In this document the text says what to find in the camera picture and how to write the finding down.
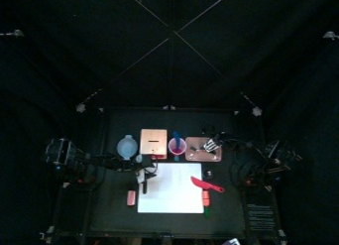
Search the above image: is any pink cup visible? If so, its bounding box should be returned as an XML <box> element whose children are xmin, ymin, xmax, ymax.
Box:
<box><xmin>167</xmin><ymin>137</ymin><xmax>189</xmax><ymax>157</ymax></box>

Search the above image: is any orange toy carrot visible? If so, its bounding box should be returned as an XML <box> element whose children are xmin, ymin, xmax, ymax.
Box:
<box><xmin>201</xmin><ymin>189</ymin><xmax>212</xmax><ymax>219</ymax></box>

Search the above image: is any brown square tray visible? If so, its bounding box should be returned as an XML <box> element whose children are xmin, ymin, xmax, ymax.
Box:
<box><xmin>184</xmin><ymin>136</ymin><xmax>224</xmax><ymax>163</ymax></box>

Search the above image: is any pink toy sushi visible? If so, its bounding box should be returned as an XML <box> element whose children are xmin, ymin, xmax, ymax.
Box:
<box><xmin>125</xmin><ymin>189</ymin><xmax>137</xmax><ymax>207</ymax></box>

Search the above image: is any white cutting board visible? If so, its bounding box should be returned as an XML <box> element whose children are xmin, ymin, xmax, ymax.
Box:
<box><xmin>136</xmin><ymin>162</ymin><xmax>205</xmax><ymax>214</ymax></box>

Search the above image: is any white paper sheet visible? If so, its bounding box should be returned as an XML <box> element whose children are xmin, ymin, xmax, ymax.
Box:
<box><xmin>221</xmin><ymin>237</ymin><xmax>243</xmax><ymax>245</ymax></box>

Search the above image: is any blue utensil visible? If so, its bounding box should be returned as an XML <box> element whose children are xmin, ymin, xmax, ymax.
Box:
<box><xmin>172</xmin><ymin>130</ymin><xmax>183</xmax><ymax>162</ymax></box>

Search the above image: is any red toy knife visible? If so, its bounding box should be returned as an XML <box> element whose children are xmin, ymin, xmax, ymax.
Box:
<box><xmin>189</xmin><ymin>176</ymin><xmax>227</xmax><ymax>194</ymax></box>

